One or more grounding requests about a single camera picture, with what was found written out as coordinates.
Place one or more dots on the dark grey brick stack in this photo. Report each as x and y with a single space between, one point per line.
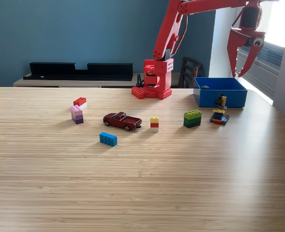
205 87

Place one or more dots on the blue plastic bin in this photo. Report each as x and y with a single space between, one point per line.
229 99

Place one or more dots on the grey vent grille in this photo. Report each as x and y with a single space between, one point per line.
273 55

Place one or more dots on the white window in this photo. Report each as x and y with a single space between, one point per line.
277 24

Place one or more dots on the dark wooden chair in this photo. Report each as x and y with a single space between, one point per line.
189 70

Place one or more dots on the small yellow toy digger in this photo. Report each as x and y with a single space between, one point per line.
219 113

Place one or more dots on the green brick stack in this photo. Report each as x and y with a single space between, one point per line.
192 118

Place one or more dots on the black table clamp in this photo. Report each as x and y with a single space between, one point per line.
139 82

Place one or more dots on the yellow red white brick stack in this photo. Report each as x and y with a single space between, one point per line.
154 124

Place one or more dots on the dark red toy pickup car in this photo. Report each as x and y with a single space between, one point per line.
121 120

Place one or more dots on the blue brick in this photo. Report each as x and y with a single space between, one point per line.
108 139

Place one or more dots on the pink purple brick stack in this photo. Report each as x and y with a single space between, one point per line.
77 114

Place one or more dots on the pale wooden sideboard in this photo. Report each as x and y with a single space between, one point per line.
48 82

